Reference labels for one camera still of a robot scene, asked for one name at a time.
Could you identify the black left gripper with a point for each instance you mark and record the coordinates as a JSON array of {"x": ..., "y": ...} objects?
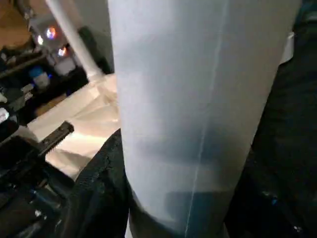
[{"x": 25, "y": 178}]

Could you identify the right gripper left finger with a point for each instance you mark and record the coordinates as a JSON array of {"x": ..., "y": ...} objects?
[{"x": 96, "y": 198}]

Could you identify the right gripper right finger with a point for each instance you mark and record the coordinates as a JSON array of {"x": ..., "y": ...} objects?
[{"x": 267, "y": 208}]

